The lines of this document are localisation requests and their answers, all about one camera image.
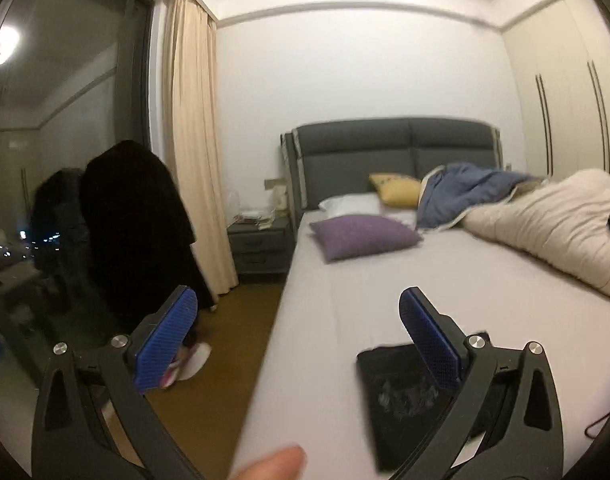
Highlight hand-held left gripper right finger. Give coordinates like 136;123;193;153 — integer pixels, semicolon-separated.
395;286;566;480

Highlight blue quilt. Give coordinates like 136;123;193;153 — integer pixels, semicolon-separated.
417;162;548;231

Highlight cream wardrobe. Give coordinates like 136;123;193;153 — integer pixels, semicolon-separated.
502;0;610;181

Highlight thin dark cable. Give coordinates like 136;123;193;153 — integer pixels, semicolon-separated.
586;407;610;438

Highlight yellow pillow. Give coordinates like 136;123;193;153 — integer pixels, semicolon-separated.
369;173;423;209

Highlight cream curtain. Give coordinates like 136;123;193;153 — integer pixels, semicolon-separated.
162;0;238;296

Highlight white pink slippers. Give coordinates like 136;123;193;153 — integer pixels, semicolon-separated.
160;342;212;388

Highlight grey nightstand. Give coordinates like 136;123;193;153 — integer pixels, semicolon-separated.
227;215;293;276

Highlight beige duvet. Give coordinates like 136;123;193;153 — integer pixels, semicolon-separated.
460;168;610;303

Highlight person's left hand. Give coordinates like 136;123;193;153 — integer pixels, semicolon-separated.
230;444;307;480

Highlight white clutter on nightstand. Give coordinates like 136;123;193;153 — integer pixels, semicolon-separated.
234;208;276;231

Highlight purple pillow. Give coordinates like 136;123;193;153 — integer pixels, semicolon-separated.
310;214;423;263

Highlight bed with white sheet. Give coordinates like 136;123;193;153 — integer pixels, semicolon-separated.
230;117;610;480

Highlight black hanging coat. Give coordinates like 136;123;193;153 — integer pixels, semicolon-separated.
80;140;216;331

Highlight grey padded headboard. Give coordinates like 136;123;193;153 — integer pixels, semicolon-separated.
284;117;503;211

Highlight white pillow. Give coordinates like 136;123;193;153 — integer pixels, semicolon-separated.
318;193;418;228

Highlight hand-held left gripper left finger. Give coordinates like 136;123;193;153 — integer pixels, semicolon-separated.
30;285;206;480

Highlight glass balcony door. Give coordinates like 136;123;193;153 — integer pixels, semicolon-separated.
0;0;153;391

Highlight black pants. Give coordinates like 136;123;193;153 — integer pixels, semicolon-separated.
356;331;490;473

